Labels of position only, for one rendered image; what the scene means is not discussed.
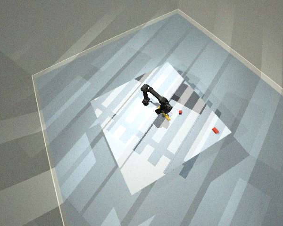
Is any small red block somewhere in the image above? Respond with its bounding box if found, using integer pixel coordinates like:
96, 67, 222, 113
212, 127, 219, 134

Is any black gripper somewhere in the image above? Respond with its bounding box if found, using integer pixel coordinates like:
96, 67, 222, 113
155, 105, 165, 115

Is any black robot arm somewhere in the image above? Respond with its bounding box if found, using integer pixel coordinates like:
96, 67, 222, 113
141, 84, 173, 114

